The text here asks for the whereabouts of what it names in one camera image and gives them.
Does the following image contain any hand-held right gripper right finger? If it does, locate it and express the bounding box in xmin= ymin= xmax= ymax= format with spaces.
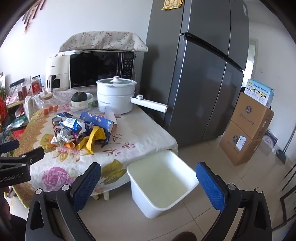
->
xmin=195 ymin=162 xmax=273 ymax=241

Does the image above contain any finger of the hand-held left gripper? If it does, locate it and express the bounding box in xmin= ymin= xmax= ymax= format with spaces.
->
xmin=0 ymin=140 xmax=20 ymax=155
xmin=20 ymin=147 xmax=45 ymax=166

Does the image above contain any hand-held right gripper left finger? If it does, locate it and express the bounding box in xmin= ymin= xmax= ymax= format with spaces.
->
xmin=25 ymin=162 xmax=102 ymax=241

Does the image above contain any silver wrapper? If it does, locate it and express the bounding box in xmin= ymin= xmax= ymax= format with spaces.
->
xmin=50 ymin=129 xmax=75 ymax=147

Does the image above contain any red drink can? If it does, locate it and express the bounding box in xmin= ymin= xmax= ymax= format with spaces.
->
xmin=52 ymin=116 xmax=64 ymax=135

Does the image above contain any yellow banana peel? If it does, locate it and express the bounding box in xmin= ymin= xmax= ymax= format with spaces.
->
xmin=76 ymin=126 xmax=106 ymax=155

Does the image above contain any purple drink can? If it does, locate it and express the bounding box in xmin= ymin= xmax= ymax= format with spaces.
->
xmin=73 ymin=133 xmax=89 ymax=146

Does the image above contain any blue white milk carton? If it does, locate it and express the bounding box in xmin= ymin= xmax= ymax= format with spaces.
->
xmin=59 ymin=117 xmax=86 ymax=135

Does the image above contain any white plastic bin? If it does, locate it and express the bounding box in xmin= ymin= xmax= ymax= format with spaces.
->
xmin=127 ymin=151 xmax=200 ymax=219

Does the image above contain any dark blue carton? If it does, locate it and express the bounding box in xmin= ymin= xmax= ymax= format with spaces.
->
xmin=57 ymin=112 xmax=77 ymax=120

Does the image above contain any blue biscuit box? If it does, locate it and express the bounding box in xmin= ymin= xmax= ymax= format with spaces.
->
xmin=79 ymin=112 xmax=115 ymax=145

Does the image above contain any cluttered storage shelf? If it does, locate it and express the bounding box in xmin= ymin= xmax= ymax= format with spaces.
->
xmin=0 ymin=74 xmax=31 ymax=142

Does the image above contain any plastic bag of oranges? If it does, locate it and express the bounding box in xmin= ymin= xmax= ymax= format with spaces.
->
xmin=35 ymin=97 xmax=59 ymax=116

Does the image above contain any cardboard box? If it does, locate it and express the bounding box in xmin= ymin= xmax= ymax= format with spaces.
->
xmin=231 ymin=91 xmax=275 ymax=141
xmin=219 ymin=120 xmax=267 ymax=166

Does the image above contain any red tin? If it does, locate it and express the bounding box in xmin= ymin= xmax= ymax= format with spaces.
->
xmin=31 ymin=77 xmax=42 ymax=95

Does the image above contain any white floral bowl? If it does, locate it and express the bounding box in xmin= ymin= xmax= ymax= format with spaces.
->
xmin=69 ymin=93 xmax=95 ymax=110

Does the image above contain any white paper box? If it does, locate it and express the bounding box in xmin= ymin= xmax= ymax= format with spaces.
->
xmin=104 ymin=107 xmax=117 ymax=131

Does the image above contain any dark green pumpkin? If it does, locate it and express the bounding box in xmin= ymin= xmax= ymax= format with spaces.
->
xmin=71 ymin=91 xmax=88 ymax=103

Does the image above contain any white blue packet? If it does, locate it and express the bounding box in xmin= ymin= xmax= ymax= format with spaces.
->
xmin=262 ymin=130 xmax=278 ymax=149

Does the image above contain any green dustpan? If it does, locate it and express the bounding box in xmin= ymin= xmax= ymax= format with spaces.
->
xmin=276 ymin=149 xmax=287 ymax=164

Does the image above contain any dark metal chair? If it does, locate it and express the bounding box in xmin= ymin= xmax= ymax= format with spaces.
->
xmin=279 ymin=162 xmax=296 ymax=224

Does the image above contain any white air fryer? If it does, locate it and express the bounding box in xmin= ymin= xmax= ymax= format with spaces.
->
xmin=45 ymin=53 xmax=71 ymax=92

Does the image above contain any white electric pot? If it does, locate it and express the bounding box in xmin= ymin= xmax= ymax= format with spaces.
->
xmin=96 ymin=76 xmax=168 ymax=115

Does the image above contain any grey refrigerator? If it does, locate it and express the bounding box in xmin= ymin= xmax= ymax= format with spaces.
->
xmin=141 ymin=0 xmax=250 ymax=148

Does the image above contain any blue white printed box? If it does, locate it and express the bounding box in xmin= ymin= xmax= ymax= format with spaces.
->
xmin=244 ymin=78 xmax=275 ymax=107

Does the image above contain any black microwave oven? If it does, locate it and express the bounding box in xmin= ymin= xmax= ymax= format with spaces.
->
xmin=69 ymin=51 xmax=136 ymax=90

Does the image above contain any floral cloth cover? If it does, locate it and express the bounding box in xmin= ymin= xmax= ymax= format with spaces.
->
xmin=59 ymin=31 xmax=149 ymax=53

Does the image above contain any yellow paper note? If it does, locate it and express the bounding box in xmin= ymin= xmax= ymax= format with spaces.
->
xmin=161 ymin=0 xmax=184 ymax=11

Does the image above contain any red wall decoration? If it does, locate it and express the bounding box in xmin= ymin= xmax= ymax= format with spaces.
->
xmin=23 ymin=0 xmax=47 ymax=35

